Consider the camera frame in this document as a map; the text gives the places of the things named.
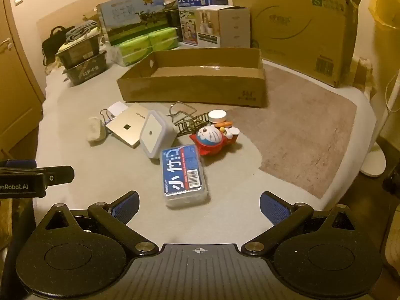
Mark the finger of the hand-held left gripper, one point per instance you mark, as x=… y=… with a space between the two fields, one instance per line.
x=20 y=163
x=57 y=175

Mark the dark green box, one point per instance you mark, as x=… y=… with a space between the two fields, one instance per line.
x=172 y=14

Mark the white appliance box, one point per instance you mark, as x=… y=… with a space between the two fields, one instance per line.
x=231 y=26

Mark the grey folded towels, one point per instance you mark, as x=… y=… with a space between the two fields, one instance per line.
x=79 y=31

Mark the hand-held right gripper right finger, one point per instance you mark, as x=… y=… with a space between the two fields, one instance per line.
x=275 y=207

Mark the black bag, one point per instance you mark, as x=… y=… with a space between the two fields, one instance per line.
x=53 y=42

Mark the brown board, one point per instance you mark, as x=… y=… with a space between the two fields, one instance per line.
x=62 y=15

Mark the red blue cat toy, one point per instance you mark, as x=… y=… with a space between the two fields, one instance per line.
x=210 y=138

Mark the white square night light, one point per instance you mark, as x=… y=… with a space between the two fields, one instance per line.
x=154 y=134

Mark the green tissue pack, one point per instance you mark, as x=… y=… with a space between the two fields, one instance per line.
x=164 y=39
x=132 y=50

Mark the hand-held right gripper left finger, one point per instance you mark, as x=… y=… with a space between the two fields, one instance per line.
x=126 y=207

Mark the yellow plastic bag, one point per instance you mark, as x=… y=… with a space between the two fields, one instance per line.
x=386 y=3

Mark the torn cardboard piece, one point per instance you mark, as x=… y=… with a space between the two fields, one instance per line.
x=362 y=75

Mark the white fan stand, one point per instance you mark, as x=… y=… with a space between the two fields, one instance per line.
x=373 y=159

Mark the blue tissue packet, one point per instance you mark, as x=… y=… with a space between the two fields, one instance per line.
x=184 y=175

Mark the green landscape milk box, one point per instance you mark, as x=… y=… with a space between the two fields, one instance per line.
x=125 y=18

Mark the white light switch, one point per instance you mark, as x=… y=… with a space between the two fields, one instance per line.
x=19 y=0

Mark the wooden wardrobe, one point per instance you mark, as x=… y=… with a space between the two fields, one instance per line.
x=15 y=84

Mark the shallow cardboard box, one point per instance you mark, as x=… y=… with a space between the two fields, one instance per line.
x=187 y=89

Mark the large cardboard box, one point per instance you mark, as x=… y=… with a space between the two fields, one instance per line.
x=290 y=25

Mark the small white capped bottle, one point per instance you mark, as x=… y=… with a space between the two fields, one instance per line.
x=217 y=116

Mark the cream plug adapter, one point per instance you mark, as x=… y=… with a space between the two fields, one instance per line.
x=96 y=129

